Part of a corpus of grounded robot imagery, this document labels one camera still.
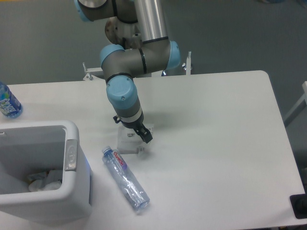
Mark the white furniture leg right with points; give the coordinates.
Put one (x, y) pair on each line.
(297, 108)

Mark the clear plastic bottle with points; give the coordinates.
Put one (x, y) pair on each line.
(125, 179)

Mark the white plastic wrapper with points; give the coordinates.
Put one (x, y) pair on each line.
(128, 142)

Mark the white metal frame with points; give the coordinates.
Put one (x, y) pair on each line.
(187, 66)
(92, 73)

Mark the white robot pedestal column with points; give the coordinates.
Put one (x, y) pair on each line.
(127, 35)

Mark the blue labelled water bottle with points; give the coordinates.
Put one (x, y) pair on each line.
(10, 106)

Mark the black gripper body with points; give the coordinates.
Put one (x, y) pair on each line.
(136, 124)

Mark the white trash can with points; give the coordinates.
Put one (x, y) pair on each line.
(32, 147)

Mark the black clamp at table edge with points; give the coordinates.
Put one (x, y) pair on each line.
(299, 205)

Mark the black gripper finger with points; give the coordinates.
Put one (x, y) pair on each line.
(144, 133)

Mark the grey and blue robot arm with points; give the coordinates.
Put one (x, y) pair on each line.
(120, 65)

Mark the white metal frame right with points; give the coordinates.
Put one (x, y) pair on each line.
(187, 66)

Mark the crumpled paper trash in can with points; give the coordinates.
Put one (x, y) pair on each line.
(45, 181)

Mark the white metal frame left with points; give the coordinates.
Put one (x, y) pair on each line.
(92, 73)

